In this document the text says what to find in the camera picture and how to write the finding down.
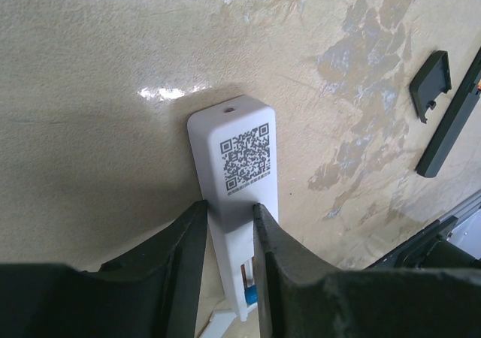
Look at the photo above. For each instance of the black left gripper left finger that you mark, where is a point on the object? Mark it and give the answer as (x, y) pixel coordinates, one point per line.
(152, 290)

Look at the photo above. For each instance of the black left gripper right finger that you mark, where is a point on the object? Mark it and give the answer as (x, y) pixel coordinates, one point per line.
(301, 295)

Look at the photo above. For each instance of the white battery cover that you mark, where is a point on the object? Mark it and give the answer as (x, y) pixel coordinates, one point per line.
(219, 323)

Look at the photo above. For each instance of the white remote control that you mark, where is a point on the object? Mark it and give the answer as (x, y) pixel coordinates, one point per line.
(235, 153)

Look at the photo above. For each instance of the black remote control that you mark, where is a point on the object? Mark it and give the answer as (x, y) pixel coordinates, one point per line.
(452, 123)

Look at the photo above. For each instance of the black battery cover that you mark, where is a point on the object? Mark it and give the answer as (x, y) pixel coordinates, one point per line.
(432, 79)

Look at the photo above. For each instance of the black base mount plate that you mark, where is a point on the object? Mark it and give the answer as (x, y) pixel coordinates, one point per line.
(438, 244)

